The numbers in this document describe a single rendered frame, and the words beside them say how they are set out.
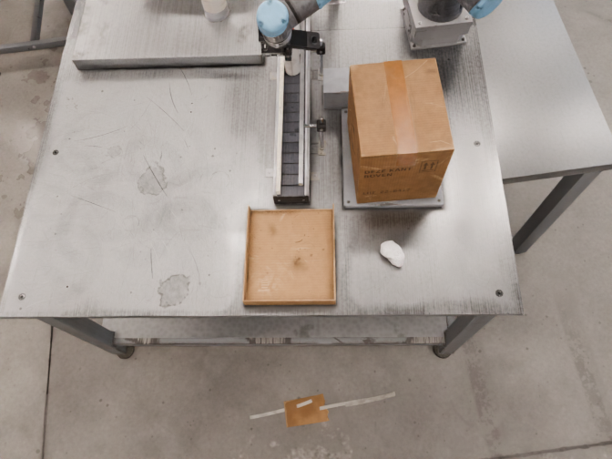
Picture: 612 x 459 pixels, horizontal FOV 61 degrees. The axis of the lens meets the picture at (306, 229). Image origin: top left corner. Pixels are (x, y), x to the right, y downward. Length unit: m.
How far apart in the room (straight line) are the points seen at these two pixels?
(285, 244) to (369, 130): 0.42
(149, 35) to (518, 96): 1.29
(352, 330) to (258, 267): 0.68
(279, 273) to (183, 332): 0.76
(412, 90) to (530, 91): 0.57
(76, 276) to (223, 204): 0.48
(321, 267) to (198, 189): 0.47
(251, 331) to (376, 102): 1.09
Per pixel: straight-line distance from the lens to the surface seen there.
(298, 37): 1.48
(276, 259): 1.53
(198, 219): 1.63
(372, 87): 1.47
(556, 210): 2.17
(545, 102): 1.93
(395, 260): 1.51
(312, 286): 1.50
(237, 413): 2.30
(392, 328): 2.11
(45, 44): 3.26
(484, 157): 1.75
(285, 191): 1.57
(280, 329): 2.10
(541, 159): 1.79
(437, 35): 1.94
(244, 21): 2.00
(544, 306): 2.52
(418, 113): 1.43
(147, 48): 2.00
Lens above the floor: 2.26
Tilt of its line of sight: 66 degrees down
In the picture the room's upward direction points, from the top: 7 degrees counter-clockwise
